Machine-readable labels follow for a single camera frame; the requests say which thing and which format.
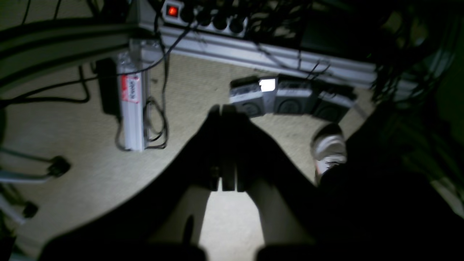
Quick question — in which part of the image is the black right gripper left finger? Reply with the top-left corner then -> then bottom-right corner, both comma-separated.
39,105 -> 220,261

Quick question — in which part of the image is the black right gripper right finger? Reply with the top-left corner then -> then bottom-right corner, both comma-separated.
222,105 -> 363,261

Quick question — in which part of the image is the white sneaker shoe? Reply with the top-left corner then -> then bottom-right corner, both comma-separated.
310,123 -> 348,185

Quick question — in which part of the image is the grey foot pedal set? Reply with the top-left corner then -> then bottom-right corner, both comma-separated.
229,75 -> 357,123

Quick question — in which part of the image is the black power brick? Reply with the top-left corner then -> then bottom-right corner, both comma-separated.
92,58 -> 121,118

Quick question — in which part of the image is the white silver power supply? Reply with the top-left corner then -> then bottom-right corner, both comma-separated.
115,38 -> 163,152

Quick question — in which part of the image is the white power strip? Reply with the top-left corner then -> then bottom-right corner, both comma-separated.
161,0 -> 249,38

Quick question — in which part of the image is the aluminium frame rail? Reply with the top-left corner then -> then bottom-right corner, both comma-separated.
130,0 -> 419,99

